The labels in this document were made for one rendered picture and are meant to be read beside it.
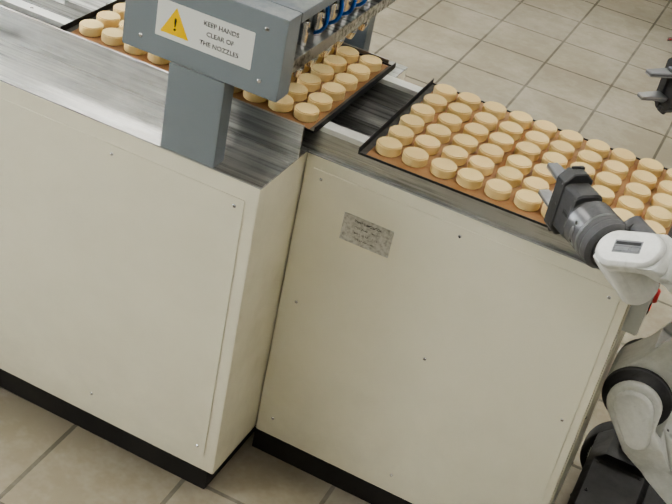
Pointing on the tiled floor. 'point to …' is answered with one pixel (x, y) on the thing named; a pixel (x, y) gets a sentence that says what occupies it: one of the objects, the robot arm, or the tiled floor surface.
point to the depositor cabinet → (136, 266)
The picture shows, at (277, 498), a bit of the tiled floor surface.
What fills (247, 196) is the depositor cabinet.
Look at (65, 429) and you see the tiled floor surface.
